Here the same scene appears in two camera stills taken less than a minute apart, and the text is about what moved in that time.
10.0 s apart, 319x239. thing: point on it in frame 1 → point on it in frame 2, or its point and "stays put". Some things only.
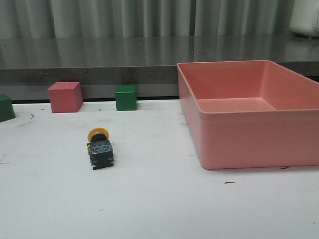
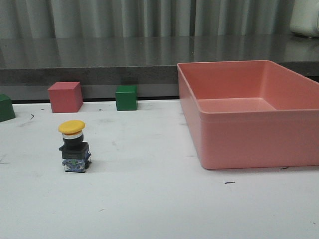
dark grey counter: x=28 y=67 stays put
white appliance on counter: x=304 y=18 stays put
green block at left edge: x=7 y=111 stays put
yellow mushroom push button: x=99 y=148 → x=76 y=155
